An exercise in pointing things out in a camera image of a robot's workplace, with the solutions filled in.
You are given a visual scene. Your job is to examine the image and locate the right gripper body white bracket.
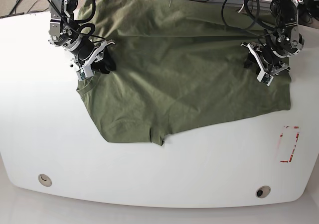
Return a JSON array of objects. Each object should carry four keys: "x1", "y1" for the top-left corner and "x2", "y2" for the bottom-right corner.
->
[{"x1": 69, "y1": 39, "x2": 115, "y2": 73}]

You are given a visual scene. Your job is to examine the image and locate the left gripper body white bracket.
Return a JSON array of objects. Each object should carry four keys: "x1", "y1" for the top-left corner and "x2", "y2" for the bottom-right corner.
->
[{"x1": 241, "y1": 42, "x2": 290, "y2": 77}]

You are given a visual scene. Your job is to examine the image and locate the olive green t-shirt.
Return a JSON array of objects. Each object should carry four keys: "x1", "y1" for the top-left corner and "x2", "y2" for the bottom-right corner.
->
[{"x1": 77, "y1": 0, "x2": 291, "y2": 145}]

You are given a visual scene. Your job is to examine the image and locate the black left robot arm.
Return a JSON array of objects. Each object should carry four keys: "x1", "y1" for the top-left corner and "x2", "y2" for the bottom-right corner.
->
[{"x1": 221, "y1": 0, "x2": 305, "y2": 86}]

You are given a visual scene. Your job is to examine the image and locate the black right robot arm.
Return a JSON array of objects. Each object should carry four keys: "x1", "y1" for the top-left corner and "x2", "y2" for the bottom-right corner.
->
[{"x1": 49, "y1": 0, "x2": 117, "y2": 81}]

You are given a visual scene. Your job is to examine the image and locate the red tape rectangle marking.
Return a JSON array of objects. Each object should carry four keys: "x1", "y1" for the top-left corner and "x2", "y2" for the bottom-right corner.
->
[{"x1": 277, "y1": 126, "x2": 300, "y2": 163}]

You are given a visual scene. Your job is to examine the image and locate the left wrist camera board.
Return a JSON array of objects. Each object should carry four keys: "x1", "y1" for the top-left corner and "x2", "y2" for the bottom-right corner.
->
[{"x1": 257, "y1": 73, "x2": 274, "y2": 87}]

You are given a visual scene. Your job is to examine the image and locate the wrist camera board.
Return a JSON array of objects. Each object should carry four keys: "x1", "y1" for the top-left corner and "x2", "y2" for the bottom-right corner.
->
[
  {"x1": 76, "y1": 69, "x2": 94, "y2": 81},
  {"x1": 257, "y1": 73, "x2": 274, "y2": 87}
]

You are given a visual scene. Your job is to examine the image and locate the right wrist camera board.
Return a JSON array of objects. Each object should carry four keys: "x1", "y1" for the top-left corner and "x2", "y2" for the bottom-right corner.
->
[{"x1": 76, "y1": 69, "x2": 94, "y2": 81}]

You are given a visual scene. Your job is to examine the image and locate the black cables on floor left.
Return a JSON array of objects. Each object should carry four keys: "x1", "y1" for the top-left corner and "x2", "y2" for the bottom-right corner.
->
[{"x1": 0, "y1": 0, "x2": 53, "y2": 18}]

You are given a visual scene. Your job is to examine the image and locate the right table cable grommet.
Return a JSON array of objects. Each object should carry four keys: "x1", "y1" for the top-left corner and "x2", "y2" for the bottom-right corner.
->
[{"x1": 256, "y1": 186, "x2": 271, "y2": 199}]

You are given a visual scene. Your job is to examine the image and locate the table cable grommet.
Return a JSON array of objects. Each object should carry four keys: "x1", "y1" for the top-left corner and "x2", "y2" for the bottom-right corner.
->
[
  {"x1": 38, "y1": 174, "x2": 52, "y2": 187},
  {"x1": 256, "y1": 186, "x2": 271, "y2": 199}
]

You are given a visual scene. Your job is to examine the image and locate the left table cable grommet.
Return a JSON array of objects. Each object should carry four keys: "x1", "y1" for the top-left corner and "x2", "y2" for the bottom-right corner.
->
[{"x1": 38, "y1": 174, "x2": 52, "y2": 187}]

